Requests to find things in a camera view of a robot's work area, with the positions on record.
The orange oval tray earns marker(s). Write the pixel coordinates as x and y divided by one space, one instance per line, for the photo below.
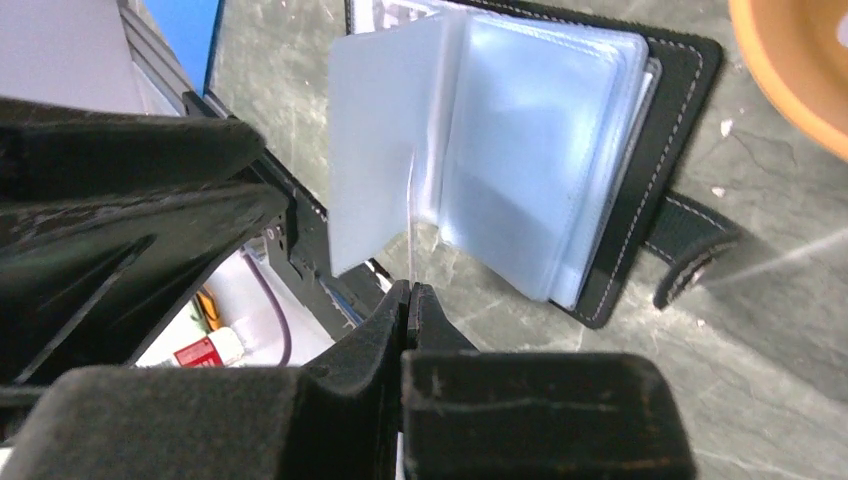
796 51

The blue folder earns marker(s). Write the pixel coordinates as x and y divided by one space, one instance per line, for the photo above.
190 27

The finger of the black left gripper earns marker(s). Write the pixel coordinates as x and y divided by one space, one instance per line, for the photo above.
87 281
51 152

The aluminium frame rail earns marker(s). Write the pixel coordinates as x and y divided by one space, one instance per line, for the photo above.
164 85

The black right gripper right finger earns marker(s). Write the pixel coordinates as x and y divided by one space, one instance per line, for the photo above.
538 415

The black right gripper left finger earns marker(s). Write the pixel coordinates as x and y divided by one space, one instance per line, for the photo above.
336 417

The black leather card holder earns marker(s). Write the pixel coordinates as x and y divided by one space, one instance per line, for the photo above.
538 141

